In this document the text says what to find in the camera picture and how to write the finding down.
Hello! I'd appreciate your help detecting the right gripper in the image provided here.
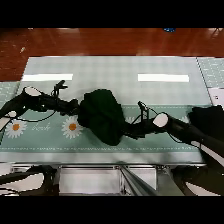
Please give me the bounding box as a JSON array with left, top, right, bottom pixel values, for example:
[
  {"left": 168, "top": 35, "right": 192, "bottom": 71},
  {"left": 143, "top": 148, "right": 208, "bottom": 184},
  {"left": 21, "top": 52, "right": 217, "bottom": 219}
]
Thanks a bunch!
[{"left": 125, "top": 121, "right": 148, "bottom": 140}]

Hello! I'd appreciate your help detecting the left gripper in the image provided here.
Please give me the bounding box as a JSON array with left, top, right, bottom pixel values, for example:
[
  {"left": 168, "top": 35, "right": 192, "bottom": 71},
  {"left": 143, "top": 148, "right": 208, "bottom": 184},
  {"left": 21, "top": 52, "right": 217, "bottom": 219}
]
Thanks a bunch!
[{"left": 60, "top": 98, "right": 81, "bottom": 116}]

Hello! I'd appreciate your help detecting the dark green garment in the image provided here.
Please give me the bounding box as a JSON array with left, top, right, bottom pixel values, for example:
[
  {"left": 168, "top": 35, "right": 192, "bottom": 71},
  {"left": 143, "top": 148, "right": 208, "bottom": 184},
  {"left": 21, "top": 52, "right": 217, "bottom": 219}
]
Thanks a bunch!
[{"left": 76, "top": 88, "right": 130, "bottom": 147}]

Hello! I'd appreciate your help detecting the black garment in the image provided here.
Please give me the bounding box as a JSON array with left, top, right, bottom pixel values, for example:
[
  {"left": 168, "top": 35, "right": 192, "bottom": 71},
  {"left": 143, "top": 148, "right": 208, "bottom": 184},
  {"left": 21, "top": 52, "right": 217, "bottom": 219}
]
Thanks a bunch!
[{"left": 187, "top": 104, "right": 224, "bottom": 145}]

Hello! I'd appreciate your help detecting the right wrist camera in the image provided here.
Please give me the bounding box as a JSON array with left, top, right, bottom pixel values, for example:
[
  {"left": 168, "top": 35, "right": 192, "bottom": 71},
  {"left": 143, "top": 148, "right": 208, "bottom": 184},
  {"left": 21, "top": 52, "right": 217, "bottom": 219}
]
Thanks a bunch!
[{"left": 137, "top": 100, "right": 150, "bottom": 124}]

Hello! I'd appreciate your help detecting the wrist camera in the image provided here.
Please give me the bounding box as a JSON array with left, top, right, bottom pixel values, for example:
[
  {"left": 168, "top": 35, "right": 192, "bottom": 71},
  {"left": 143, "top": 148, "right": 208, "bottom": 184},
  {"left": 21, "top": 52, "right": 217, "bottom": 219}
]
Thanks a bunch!
[
  {"left": 137, "top": 100, "right": 150, "bottom": 124},
  {"left": 51, "top": 79, "right": 69, "bottom": 98}
]

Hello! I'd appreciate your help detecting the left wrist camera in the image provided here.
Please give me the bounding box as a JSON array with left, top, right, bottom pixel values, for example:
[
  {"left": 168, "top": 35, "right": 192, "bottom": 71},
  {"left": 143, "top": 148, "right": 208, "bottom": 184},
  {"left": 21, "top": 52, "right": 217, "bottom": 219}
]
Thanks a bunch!
[{"left": 51, "top": 79, "right": 69, "bottom": 98}]

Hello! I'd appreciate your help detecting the black cable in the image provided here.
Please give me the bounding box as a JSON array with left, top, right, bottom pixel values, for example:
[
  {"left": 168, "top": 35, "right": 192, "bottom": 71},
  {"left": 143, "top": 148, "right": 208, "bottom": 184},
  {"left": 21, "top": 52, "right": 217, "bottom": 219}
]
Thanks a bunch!
[{"left": 11, "top": 109, "right": 58, "bottom": 123}]

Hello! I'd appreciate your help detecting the silver frame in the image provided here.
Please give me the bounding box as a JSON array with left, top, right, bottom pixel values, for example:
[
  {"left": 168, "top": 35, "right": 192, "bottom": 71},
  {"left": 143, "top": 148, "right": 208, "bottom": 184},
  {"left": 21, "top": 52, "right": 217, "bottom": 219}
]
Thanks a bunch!
[{"left": 0, "top": 161, "right": 224, "bottom": 197}]

